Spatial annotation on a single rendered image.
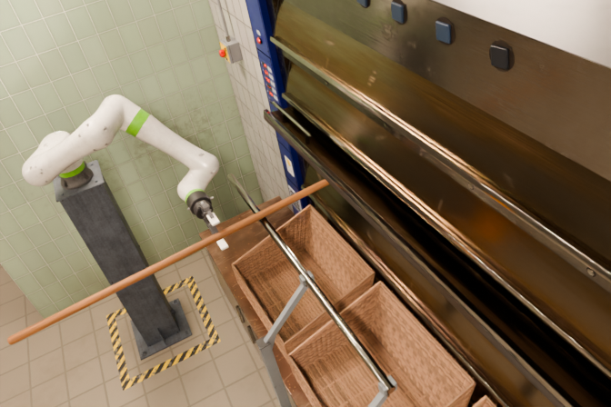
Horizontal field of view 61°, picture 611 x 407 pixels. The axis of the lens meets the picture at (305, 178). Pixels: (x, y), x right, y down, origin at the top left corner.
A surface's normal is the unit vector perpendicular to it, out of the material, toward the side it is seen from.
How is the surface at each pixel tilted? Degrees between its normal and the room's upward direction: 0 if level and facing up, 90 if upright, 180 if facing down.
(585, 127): 90
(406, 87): 70
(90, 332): 0
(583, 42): 0
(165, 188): 90
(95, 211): 90
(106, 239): 90
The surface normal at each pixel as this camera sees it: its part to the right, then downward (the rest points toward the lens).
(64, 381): -0.15, -0.77
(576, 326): -0.86, 0.12
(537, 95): -0.87, 0.41
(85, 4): 0.47, 0.50
